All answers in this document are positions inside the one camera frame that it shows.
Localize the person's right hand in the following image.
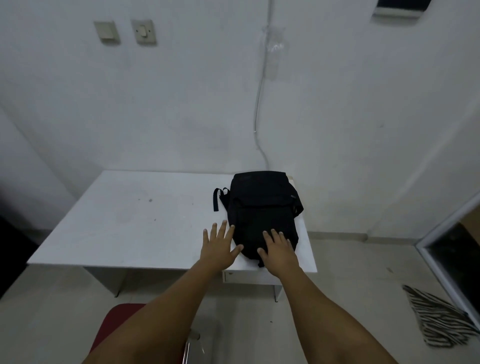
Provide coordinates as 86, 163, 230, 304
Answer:
257, 228, 303, 279

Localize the person's left hand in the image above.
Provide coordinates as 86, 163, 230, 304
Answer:
200, 220, 245, 272

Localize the person's left forearm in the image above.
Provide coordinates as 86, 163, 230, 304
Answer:
82, 264, 227, 364

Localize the person's right forearm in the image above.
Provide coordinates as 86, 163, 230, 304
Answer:
267, 265, 399, 364

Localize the black backpack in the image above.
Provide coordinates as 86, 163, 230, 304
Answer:
213, 171, 304, 268

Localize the white table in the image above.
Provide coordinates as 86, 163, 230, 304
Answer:
27, 170, 318, 303

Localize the red chair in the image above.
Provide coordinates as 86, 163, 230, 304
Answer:
88, 303, 201, 364

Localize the white framed glass door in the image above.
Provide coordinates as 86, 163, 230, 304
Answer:
415, 194, 480, 321

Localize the zebra striped floor mat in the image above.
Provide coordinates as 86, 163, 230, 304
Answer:
402, 284, 480, 347

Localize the clear tape patch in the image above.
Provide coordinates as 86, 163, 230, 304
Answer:
261, 25, 289, 80

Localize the white framed window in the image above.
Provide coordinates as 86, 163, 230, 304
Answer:
371, 0, 433, 19

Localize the white wall cable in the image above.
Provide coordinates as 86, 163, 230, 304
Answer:
253, 0, 274, 170

